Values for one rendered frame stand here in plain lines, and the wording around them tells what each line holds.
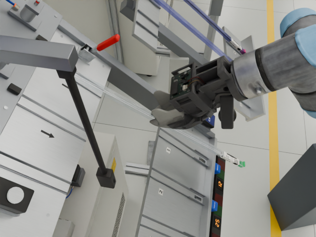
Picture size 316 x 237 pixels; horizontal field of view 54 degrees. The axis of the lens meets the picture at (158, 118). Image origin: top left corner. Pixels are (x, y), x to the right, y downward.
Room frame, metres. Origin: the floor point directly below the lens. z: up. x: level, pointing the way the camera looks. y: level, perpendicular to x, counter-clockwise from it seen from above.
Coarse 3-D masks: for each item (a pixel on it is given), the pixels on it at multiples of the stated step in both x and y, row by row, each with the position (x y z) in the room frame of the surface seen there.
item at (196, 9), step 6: (186, 0) 0.80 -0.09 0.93; (192, 6) 0.80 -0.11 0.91; (198, 12) 0.80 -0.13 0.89; (204, 18) 0.80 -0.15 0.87; (210, 18) 0.81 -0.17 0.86; (210, 24) 0.80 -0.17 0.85; (216, 24) 0.81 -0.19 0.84; (216, 30) 0.80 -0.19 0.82; (222, 30) 0.81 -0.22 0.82; (228, 36) 0.80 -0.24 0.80
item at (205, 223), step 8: (216, 144) 0.42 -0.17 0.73; (208, 152) 0.40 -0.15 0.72; (200, 160) 0.38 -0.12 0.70; (208, 160) 0.37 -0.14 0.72; (208, 168) 0.35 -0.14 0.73; (208, 176) 0.32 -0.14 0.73; (208, 184) 0.30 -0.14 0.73; (208, 192) 0.28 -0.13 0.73; (208, 200) 0.26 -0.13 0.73; (208, 208) 0.23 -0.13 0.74; (208, 216) 0.22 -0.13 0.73; (200, 224) 0.20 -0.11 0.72; (208, 224) 0.20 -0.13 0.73; (200, 232) 0.18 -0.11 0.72; (208, 232) 0.18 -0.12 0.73
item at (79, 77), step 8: (80, 80) 0.36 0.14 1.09; (88, 80) 0.37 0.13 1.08; (96, 88) 0.36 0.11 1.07; (104, 88) 0.37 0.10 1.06; (112, 96) 0.36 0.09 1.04; (120, 96) 0.37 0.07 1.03; (128, 104) 0.36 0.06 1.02; (136, 104) 0.36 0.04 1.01; (136, 112) 0.35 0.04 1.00; (144, 112) 0.35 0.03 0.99; (168, 128) 0.35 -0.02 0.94; (184, 136) 0.34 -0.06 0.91; (192, 136) 0.35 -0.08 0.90; (200, 144) 0.34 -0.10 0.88; (208, 144) 0.35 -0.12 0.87; (216, 152) 0.34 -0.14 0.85; (240, 160) 0.34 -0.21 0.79
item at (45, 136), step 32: (96, 64) 0.48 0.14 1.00; (32, 96) 0.34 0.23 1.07; (64, 96) 0.37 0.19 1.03; (96, 96) 0.40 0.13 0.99; (32, 128) 0.28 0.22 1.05; (64, 128) 0.31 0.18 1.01; (0, 160) 0.21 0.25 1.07; (32, 160) 0.23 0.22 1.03; (64, 160) 0.25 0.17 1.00; (64, 192) 0.19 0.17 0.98; (0, 224) 0.12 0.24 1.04; (32, 224) 0.13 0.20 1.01
